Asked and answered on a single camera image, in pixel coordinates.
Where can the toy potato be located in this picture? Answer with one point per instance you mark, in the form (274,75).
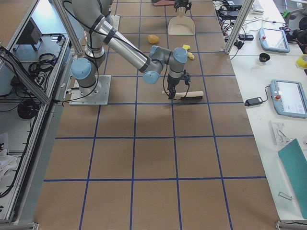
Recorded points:
(153,39)

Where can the aluminium frame post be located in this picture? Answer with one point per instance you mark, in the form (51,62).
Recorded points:
(246,7)

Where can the toy croissant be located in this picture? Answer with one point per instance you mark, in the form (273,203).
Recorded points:
(191,56)

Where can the yellow green sponge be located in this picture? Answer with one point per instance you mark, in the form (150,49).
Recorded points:
(186,47)

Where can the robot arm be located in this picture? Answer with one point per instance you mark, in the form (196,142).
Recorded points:
(92,16)

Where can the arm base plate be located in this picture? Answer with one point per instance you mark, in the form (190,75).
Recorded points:
(113,20)
(96,95)

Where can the upper teach pendant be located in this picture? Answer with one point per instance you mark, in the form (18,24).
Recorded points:
(273,40)

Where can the teach pendant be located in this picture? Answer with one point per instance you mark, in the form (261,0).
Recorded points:
(288,98)
(273,40)

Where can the black small bowl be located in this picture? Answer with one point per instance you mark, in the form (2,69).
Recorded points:
(264,57)

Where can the black power brick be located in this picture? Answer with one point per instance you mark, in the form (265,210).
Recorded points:
(253,101)

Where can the teal board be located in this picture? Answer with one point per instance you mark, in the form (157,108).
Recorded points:
(295,165)

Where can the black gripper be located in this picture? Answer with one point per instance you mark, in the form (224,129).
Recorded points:
(171,84)
(181,3)

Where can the beige plastic dustpan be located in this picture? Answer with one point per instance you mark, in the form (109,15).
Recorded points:
(181,24)

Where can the yellow tape roll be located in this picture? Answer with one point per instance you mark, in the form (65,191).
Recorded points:
(302,61)

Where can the white hand brush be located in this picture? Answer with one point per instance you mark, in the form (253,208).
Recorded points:
(194,95)

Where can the lower teach pendant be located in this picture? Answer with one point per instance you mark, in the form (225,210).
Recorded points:
(288,98)

